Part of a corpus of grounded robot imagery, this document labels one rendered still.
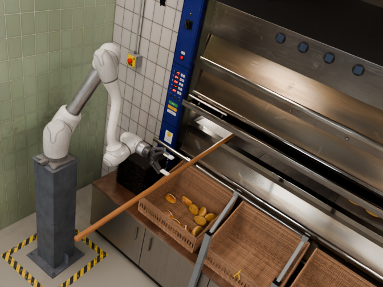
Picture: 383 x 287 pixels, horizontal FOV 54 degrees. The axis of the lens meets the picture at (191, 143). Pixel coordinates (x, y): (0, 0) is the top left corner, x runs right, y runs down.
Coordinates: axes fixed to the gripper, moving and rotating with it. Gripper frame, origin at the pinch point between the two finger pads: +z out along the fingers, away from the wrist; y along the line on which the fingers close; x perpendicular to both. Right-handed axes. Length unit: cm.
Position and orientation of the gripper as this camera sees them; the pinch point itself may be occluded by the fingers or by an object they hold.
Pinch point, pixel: (170, 166)
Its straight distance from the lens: 239.7
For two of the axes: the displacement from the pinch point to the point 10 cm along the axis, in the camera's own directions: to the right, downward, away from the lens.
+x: -5.9, 3.5, -7.3
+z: 7.8, 4.7, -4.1
